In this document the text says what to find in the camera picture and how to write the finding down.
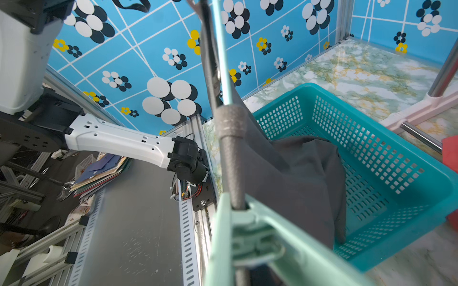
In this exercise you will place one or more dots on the dark grey garment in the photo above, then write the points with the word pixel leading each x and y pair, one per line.
pixel 300 178

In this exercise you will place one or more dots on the red garment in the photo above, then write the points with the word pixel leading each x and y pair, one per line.
pixel 450 159

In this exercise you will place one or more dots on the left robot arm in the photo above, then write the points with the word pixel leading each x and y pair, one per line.
pixel 42 120

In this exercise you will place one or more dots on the teal laundry basket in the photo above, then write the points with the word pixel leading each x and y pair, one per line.
pixel 396 193

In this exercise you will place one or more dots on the metal clothes rack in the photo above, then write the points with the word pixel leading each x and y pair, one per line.
pixel 437 100

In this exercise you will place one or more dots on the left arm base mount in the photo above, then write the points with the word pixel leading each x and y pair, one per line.
pixel 200 193

